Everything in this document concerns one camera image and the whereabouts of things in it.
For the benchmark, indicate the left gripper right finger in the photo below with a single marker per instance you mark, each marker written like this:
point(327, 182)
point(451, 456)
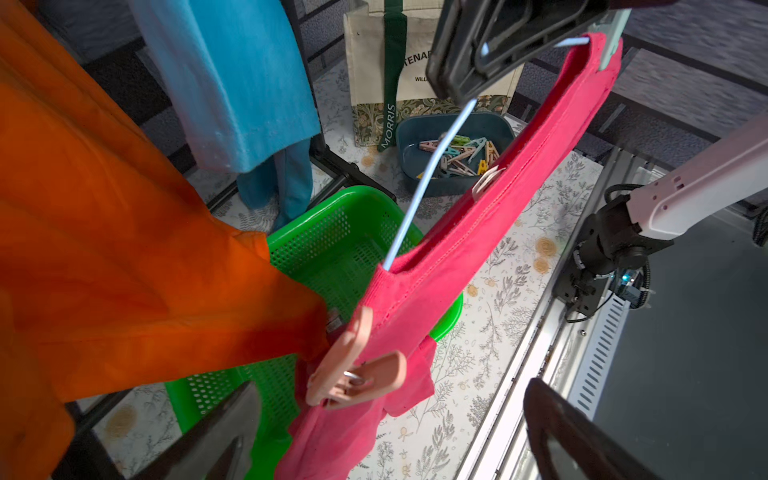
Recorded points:
point(567, 445)

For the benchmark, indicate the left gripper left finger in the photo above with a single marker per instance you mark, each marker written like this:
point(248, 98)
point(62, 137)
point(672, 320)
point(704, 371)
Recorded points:
point(218, 446)

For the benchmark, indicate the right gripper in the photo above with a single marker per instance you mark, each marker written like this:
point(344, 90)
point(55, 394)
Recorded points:
point(479, 42)

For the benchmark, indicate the lilac wire hanger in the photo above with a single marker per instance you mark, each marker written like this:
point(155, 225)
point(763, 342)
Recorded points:
point(462, 240)

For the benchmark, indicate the pink garment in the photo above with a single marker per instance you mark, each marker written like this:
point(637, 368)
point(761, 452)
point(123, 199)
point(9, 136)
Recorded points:
point(407, 299)

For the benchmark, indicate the pale green clothespin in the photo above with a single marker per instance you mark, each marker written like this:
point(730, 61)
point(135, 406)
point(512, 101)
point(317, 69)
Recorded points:
point(611, 26)

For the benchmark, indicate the pink clothespin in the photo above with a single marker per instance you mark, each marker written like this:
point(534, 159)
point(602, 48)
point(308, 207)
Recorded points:
point(342, 379)

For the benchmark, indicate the orange garment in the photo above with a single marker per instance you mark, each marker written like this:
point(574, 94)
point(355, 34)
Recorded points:
point(114, 274)

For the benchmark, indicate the blue t-shirt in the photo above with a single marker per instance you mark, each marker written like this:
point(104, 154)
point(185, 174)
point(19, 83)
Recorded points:
point(237, 81)

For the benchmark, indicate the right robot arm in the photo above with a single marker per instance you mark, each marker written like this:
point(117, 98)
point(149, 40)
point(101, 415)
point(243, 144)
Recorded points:
point(644, 220)

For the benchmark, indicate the teal clothespin tray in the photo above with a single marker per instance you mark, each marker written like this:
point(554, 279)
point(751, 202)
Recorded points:
point(479, 142)

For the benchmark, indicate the green plastic laundry basket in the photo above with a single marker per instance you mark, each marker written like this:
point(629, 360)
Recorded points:
point(333, 249)

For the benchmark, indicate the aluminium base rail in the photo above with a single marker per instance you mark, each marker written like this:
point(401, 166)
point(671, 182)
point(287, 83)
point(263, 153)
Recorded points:
point(513, 329)

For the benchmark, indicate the cream tote bag green handles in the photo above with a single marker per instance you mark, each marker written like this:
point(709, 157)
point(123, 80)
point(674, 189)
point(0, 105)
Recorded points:
point(388, 45)

